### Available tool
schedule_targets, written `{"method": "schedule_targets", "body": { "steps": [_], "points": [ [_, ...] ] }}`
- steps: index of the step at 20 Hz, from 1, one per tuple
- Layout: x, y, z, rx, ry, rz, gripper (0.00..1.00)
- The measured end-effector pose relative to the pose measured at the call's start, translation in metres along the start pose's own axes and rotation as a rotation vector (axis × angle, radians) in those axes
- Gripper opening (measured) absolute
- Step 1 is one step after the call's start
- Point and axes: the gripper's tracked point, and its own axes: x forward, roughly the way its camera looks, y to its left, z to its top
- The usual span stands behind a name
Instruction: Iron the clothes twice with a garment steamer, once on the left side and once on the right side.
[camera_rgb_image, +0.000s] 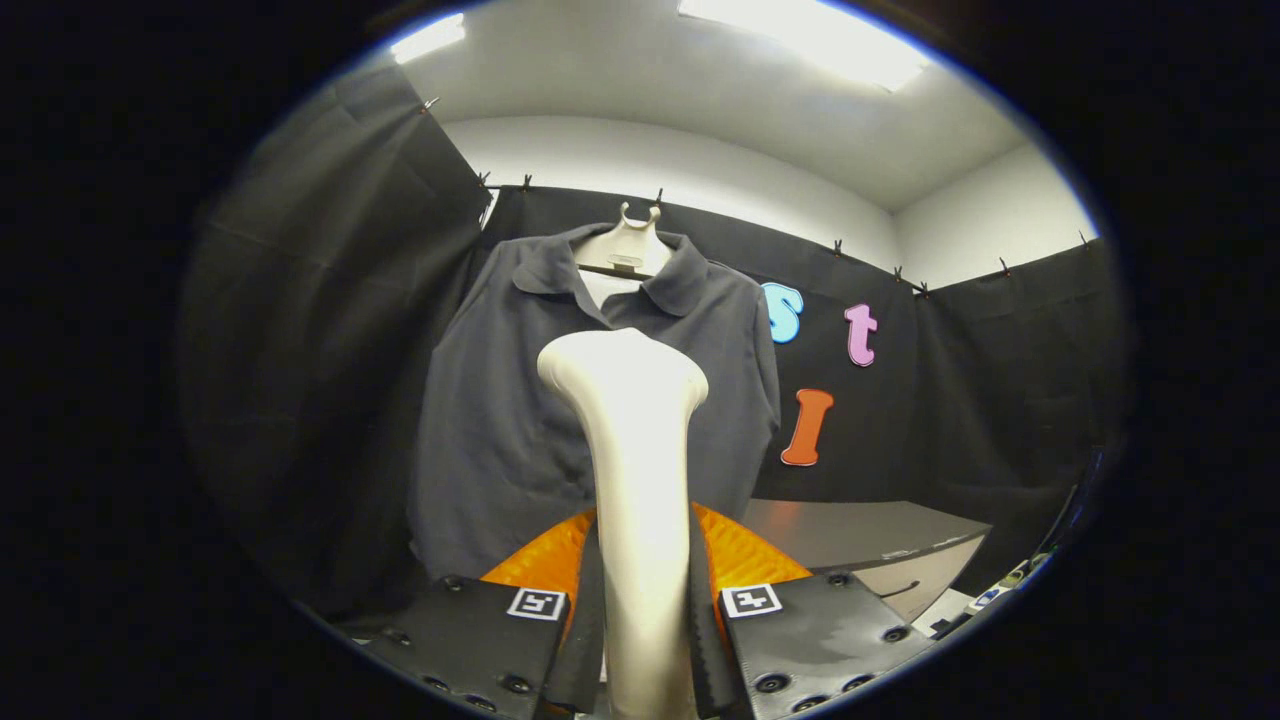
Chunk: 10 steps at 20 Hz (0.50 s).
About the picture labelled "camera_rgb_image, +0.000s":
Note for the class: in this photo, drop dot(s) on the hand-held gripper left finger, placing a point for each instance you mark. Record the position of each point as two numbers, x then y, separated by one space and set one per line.
588 650

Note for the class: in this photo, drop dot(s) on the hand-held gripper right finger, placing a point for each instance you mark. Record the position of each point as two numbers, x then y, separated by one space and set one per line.
705 650

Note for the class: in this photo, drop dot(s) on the white garment steamer head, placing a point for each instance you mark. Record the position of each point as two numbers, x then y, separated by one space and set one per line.
640 500

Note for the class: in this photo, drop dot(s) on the dark grey button shirt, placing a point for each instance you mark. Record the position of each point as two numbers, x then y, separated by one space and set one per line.
500 430

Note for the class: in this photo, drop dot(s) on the beige steamer stand hanger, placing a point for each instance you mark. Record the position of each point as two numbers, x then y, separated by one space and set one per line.
625 250

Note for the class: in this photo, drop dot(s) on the grey drawer cabinet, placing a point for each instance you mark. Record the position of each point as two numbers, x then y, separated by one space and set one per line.
850 530

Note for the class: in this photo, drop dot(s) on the cluster of small desk items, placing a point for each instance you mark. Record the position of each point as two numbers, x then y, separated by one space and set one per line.
1010 580

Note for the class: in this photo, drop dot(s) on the black backdrop cloth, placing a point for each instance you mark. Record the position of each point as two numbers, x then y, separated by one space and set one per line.
950 400

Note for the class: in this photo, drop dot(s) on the large ceiling light panel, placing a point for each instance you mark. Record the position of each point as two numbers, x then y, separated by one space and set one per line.
810 40

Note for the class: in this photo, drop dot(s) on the small ceiling light panel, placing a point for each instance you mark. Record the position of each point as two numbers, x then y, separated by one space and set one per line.
428 38

